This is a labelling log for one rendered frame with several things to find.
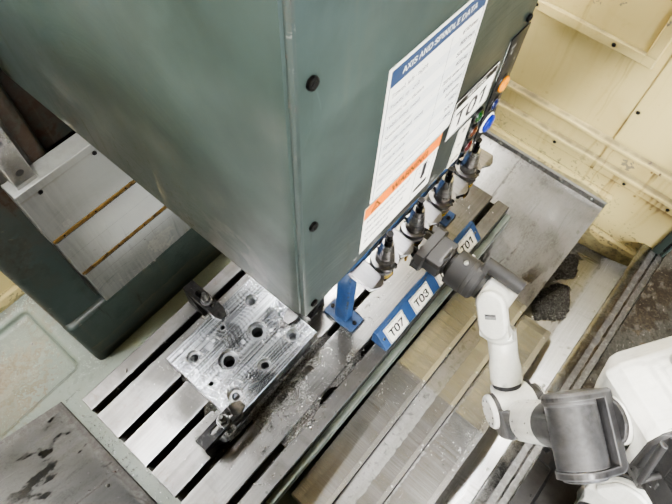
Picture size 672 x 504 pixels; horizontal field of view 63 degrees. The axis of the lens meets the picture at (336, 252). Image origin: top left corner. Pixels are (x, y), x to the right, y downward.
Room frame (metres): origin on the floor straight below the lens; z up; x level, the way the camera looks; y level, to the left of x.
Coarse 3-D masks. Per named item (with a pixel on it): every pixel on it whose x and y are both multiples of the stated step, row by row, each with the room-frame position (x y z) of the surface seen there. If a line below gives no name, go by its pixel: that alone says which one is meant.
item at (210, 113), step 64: (0, 0) 0.54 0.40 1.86; (64, 0) 0.43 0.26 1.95; (128, 0) 0.36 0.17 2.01; (192, 0) 0.31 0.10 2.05; (256, 0) 0.27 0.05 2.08; (320, 0) 0.28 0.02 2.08; (384, 0) 0.34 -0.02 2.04; (448, 0) 0.42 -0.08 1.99; (512, 0) 0.54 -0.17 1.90; (0, 64) 0.64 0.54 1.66; (64, 64) 0.48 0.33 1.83; (128, 64) 0.38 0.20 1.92; (192, 64) 0.32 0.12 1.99; (256, 64) 0.28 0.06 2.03; (320, 64) 0.29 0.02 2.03; (384, 64) 0.35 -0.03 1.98; (128, 128) 0.42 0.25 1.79; (192, 128) 0.34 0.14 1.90; (256, 128) 0.28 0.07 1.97; (320, 128) 0.29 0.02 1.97; (192, 192) 0.36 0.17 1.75; (256, 192) 0.29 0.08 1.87; (320, 192) 0.29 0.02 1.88; (256, 256) 0.30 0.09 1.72; (320, 256) 0.29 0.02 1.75
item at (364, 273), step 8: (360, 264) 0.56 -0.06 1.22; (368, 264) 0.56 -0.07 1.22; (352, 272) 0.54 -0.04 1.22; (360, 272) 0.54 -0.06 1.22; (368, 272) 0.54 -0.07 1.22; (376, 272) 0.55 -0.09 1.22; (360, 280) 0.52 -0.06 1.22; (368, 280) 0.52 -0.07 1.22; (376, 280) 0.53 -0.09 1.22; (368, 288) 0.51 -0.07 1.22; (376, 288) 0.51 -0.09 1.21
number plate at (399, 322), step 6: (402, 312) 0.57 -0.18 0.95; (396, 318) 0.55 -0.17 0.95; (402, 318) 0.55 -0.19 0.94; (390, 324) 0.53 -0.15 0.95; (396, 324) 0.54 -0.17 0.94; (402, 324) 0.54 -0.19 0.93; (384, 330) 0.51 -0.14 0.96; (390, 330) 0.52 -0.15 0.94; (396, 330) 0.52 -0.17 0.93; (402, 330) 0.53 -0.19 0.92; (390, 336) 0.51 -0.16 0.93; (396, 336) 0.51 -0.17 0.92; (390, 342) 0.49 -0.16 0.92
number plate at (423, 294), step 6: (426, 282) 0.66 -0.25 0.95; (420, 288) 0.64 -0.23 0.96; (426, 288) 0.64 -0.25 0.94; (414, 294) 0.62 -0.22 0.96; (420, 294) 0.62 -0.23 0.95; (426, 294) 0.63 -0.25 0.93; (432, 294) 0.64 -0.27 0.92; (414, 300) 0.61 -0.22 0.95; (420, 300) 0.61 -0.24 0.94; (426, 300) 0.62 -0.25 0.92; (414, 306) 0.59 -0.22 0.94; (420, 306) 0.60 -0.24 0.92
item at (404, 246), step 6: (396, 234) 0.64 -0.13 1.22; (402, 234) 0.65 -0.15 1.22; (396, 240) 0.63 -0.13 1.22; (402, 240) 0.63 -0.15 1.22; (408, 240) 0.63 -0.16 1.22; (396, 246) 0.61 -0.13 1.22; (402, 246) 0.61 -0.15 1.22; (408, 246) 0.62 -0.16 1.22; (402, 252) 0.60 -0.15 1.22; (408, 252) 0.60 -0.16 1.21
